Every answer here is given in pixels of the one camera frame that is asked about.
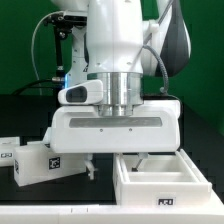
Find white cabinet body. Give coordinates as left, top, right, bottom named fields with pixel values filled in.
left=113, top=149, right=212, bottom=208

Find black cable on table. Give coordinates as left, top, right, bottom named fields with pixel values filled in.
left=11, top=78, right=64, bottom=97

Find white cabinet door block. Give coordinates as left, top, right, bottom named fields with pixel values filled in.
left=14, top=142, right=91, bottom=187

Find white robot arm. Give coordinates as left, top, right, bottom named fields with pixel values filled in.
left=49, top=0, right=191, bottom=176

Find white L-shaped workspace border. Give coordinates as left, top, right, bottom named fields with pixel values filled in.
left=0, top=193, right=224, bottom=224

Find grey camera cable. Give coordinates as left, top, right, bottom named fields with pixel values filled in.
left=30, top=10, right=64, bottom=97

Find black camera on stand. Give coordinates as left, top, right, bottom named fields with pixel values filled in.
left=43, top=11, right=88, bottom=98

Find white cabinet door panel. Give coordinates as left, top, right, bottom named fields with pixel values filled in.
left=0, top=137, right=20, bottom=167

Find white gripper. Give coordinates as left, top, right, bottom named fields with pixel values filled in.
left=50, top=100, right=180, bottom=180

